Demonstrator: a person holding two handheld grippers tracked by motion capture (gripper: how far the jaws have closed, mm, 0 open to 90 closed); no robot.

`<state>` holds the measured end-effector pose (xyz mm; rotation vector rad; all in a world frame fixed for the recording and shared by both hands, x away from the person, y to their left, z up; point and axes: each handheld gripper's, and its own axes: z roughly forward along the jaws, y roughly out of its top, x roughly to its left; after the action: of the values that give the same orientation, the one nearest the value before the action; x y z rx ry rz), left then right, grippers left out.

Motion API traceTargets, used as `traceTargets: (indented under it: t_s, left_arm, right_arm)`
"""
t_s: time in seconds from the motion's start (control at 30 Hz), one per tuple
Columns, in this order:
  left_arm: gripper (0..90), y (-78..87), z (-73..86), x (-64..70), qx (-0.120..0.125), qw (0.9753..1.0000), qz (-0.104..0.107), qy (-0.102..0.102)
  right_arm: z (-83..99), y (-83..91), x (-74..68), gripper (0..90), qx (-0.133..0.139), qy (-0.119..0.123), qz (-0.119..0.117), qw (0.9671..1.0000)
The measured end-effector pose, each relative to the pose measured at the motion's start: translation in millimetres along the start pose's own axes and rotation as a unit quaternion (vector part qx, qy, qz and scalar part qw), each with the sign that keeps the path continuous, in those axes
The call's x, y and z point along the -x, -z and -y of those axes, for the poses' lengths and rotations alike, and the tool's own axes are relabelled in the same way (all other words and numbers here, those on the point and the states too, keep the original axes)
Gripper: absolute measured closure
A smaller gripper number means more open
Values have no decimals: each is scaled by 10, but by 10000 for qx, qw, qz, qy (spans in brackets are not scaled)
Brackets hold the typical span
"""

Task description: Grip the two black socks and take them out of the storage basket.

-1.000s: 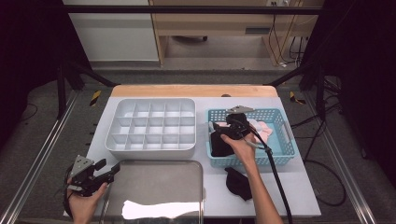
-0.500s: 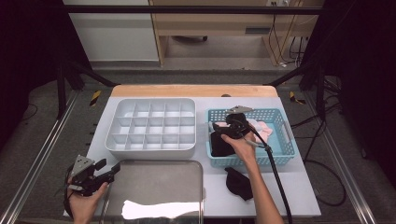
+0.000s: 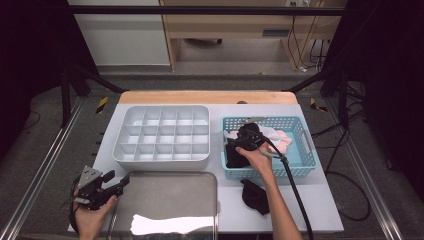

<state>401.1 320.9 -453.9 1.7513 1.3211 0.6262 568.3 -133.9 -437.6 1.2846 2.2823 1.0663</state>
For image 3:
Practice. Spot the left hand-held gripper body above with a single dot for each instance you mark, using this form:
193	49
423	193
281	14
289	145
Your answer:
91	190

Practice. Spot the black horizontal frame bar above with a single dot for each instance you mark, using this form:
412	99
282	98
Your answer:
200	10

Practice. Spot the person's left hand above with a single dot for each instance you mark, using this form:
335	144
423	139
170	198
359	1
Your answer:
91	221

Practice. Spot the person's right hand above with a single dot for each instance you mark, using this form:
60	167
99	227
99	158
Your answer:
260	160

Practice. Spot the wooden desk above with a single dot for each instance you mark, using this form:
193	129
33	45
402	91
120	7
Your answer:
233	25

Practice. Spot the white cabinet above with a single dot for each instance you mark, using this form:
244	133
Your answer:
123	40

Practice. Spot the white power strip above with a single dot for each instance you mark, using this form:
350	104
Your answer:
300	2

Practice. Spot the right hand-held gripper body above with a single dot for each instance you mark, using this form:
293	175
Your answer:
250	136

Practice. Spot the black frame strut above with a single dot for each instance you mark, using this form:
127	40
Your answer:
310	80
100	80

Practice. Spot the black curtain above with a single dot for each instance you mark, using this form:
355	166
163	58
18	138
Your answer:
393	66
26	50

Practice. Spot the yellow and black tape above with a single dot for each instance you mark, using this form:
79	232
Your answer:
315	105
102	105

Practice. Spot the grey desk label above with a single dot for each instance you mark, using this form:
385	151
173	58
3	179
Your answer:
275	33

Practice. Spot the aluminium floor rail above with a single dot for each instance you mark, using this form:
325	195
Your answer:
361	166
45	166

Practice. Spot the blue perforated plastic basket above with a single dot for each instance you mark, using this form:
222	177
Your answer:
300	160

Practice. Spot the black sock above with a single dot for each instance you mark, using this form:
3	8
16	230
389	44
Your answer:
255	198
236	156

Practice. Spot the white compartment organizer box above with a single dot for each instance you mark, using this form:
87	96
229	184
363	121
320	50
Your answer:
166	133

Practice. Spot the light wooden table board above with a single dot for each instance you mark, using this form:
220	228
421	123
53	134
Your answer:
200	97

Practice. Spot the dark round table grommet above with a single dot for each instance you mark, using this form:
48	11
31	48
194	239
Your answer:
242	102

